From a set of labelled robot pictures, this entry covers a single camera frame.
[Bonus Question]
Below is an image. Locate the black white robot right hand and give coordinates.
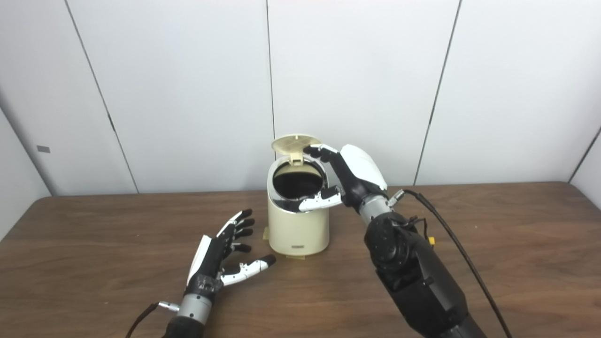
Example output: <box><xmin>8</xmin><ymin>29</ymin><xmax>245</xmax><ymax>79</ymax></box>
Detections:
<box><xmin>299</xmin><ymin>144</ymin><xmax>389</xmax><ymax>213</ymax></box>

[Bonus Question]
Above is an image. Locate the black white robot left hand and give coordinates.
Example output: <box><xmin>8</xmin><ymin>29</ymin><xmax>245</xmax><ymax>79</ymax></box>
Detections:
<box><xmin>185</xmin><ymin>209</ymin><xmax>277</xmax><ymax>301</ymax></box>

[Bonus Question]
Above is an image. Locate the cream round bin lid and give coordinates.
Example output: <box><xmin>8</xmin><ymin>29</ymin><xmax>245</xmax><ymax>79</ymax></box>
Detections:
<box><xmin>271</xmin><ymin>134</ymin><xmax>322</xmax><ymax>165</ymax></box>

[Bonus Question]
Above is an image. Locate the cream-colored bin body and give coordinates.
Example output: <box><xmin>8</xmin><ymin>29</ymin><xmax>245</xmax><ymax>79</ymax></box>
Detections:
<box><xmin>267</xmin><ymin>157</ymin><xmax>331</xmax><ymax>256</ymax></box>

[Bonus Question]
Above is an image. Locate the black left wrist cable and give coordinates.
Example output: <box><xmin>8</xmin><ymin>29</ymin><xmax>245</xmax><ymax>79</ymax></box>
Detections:
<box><xmin>124</xmin><ymin>301</ymin><xmax>181</xmax><ymax>338</ymax></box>

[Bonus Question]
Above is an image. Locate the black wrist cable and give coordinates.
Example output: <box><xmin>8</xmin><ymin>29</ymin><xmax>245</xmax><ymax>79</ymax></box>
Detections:
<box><xmin>124</xmin><ymin>301</ymin><xmax>181</xmax><ymax>338</ymax></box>
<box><xmin>389</xmin><ymin>189</ymin><xmax>513</xmax><ymax>338</ymax></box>

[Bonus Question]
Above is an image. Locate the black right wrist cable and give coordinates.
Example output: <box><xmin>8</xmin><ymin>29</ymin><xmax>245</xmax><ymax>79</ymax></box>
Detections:
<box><xmin>389</xmin><ymin>189</ymin><xmax>513</xmax><ymax>338</ymax></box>

